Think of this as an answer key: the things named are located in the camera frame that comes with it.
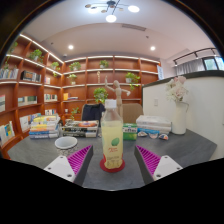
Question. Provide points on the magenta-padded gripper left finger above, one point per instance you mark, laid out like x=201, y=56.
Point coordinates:
x=60, y=166

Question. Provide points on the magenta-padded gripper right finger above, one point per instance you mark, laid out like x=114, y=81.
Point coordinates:
x=164, y=166

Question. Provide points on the clear bottle with yellow drink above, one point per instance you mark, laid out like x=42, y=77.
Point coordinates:
x=112, y=133

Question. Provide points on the white patterned cup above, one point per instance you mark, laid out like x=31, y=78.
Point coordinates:
x=66, y=145

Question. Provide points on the small snack packet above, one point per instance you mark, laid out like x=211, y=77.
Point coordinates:
x=153, y=135
x=163, y=137
x=142, y=134

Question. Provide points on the stack of colourful books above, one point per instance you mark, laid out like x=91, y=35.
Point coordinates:
x=44, y=127

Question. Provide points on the stack of dark books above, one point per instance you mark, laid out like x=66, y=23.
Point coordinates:
x=80, y=129

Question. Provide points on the flat round red coaster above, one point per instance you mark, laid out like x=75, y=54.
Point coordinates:
x=103, y=168

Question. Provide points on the green tissue box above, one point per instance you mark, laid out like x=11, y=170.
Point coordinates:
x=130, y=132

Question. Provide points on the white ceramic vase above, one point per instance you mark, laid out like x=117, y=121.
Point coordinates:
x=180, y=120

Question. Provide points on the beige chair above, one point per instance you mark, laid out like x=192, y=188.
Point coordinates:
x=133, y=111

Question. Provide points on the dark blue chair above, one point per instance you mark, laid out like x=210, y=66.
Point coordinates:
x=91, y=111

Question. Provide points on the pink and white flower bunch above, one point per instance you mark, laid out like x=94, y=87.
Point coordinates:
x=176, y=89

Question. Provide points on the wooden artist mannequin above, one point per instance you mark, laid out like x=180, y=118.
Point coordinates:
x=117, y=91

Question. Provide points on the wooden shelf unit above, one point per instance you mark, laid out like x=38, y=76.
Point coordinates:
x=90, y=76

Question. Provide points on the grey curtain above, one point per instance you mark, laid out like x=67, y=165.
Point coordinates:
x=189, y=67

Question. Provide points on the window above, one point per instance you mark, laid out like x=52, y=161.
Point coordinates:
x=213, y=64

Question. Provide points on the black ceiling track light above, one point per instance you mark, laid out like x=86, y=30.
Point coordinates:
x=195, y=53

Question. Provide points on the round recessed ceiling light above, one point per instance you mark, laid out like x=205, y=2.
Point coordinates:
x=70, y=47
x=152, y=48

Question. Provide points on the ceiling air vent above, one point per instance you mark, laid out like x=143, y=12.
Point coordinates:
x=133, y=27

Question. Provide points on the multi-bulb ceiling lamp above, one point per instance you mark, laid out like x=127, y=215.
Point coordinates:
x=111, y=18

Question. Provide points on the small white wall switch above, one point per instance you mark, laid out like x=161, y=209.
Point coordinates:
x=156, y=102

